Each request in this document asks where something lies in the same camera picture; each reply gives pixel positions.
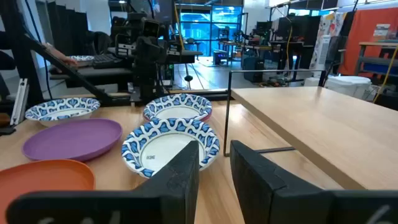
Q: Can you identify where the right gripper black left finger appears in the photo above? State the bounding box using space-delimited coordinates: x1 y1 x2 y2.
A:
6 140 200 224

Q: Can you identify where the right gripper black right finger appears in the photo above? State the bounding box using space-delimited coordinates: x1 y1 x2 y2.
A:
229 139 398 224

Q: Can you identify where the blue patterned paper bowl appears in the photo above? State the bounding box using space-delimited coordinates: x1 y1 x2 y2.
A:
68 55 95 68
121 117 221 179
142 93 213 123
24 97 101 128

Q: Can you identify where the pink plate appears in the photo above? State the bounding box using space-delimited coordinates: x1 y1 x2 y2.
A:
198 111 213 123

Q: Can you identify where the purple plate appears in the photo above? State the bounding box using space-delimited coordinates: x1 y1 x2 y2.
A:
22 118 123 162

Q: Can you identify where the orange plate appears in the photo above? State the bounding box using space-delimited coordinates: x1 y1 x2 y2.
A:
0 159 96 224

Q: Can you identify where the raised wooden shelf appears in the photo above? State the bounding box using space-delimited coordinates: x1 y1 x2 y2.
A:
223 70 398 190

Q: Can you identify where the black keyboard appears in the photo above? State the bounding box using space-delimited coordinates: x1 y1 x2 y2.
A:
92 54 123 69

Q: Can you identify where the large glass window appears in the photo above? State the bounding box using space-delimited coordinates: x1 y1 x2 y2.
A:
175 4 243 57

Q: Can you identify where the person's hand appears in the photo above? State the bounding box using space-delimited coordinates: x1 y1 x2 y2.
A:
43 42 78 67

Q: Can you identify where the white plastic bin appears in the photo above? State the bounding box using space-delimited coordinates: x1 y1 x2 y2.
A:
323 75 373 98

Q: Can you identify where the white aluminium extrusion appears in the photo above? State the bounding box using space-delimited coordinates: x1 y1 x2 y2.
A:
10 78 29 126

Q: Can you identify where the orange partition curtain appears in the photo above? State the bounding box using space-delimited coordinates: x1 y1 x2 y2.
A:
338 6 398 77

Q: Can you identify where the wooden workbench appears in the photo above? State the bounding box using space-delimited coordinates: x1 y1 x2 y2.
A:
354 41 398 77

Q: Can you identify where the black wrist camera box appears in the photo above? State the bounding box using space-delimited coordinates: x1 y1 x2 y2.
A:
142 18 161 37

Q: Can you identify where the yellow cable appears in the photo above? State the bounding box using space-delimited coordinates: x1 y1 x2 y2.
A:
372 45 398 104

